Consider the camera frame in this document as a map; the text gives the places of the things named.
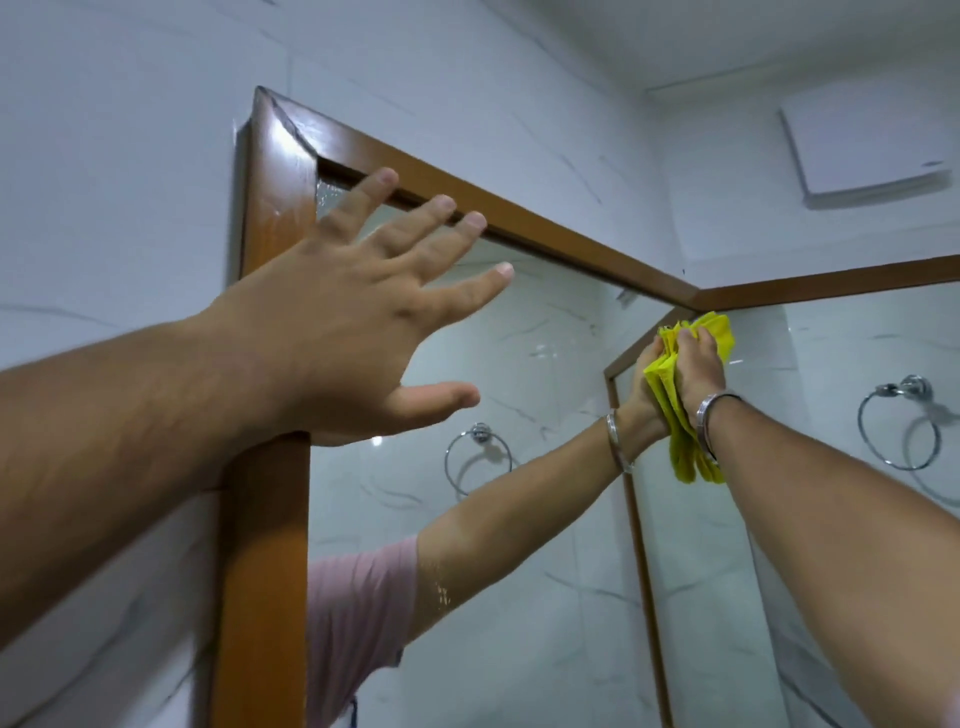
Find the person's right hand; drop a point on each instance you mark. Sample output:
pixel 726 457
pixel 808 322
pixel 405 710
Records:
pixel 701 379

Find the person's left hand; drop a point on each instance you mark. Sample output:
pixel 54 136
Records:
pixel 322 337

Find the person's left middle finger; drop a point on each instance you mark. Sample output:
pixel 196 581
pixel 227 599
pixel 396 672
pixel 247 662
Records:
pixel 442 247

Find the person's left little finger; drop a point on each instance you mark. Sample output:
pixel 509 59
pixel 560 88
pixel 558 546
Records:
pixel 360 206

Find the person's right fingers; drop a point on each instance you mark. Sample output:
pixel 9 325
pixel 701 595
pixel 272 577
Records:
pixel 686 343

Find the person's left thumb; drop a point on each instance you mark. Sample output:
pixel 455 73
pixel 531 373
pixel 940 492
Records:
pixel 435 403

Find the yellow cleaning cloth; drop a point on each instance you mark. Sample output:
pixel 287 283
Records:
pixel 721 336

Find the person's left forearm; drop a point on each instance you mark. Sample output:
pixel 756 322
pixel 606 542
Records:
pixel 112 442

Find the person's right forearm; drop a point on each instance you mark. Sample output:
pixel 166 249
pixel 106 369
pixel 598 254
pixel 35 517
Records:
pixel 840 540

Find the white ventilation cover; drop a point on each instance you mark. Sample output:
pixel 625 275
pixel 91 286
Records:
pixel 862 142

